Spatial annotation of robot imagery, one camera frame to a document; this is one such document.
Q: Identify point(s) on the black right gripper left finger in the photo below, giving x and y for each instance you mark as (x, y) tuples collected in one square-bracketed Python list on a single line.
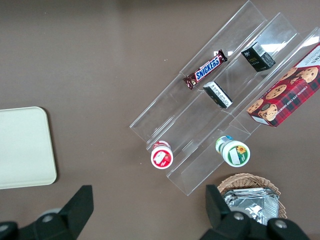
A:
[(72, 212)]

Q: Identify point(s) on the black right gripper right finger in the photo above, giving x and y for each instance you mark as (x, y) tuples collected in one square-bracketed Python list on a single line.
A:
[(217, 212)]

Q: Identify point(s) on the foil-backed sandwich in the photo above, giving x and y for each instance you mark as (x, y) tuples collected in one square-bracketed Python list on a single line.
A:
[(252, 205)]

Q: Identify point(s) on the woven wicker basket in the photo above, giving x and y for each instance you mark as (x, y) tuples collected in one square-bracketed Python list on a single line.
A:
[(245, 180)]

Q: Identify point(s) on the cream plastic tray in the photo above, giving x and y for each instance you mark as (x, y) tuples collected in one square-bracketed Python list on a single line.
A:
[(22, 147)]

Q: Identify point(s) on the green lidded sunflower yogurt cup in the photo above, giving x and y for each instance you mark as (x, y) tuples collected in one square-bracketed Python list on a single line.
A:
[(235, 152)]

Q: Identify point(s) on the red lidded yogurt cup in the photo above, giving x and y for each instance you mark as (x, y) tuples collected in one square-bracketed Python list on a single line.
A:
[(162, 156)]

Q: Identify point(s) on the clear acrylic tiered display stand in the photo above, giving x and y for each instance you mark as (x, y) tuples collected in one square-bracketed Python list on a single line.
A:
[(175, 110)]

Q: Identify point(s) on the black box with white label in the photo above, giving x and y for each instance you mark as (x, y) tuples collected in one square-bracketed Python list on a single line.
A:
[(218, 95)]

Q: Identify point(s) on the red tartan chocolate cookie box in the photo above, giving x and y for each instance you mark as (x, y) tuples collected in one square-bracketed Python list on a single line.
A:
[(287, 97)]

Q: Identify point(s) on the Snickers chocolate bar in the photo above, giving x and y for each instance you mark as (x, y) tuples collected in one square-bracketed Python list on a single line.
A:
[(207, 68)]

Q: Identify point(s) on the black box with gold print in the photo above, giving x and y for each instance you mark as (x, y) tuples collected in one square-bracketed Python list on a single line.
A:
[(258, 58)]

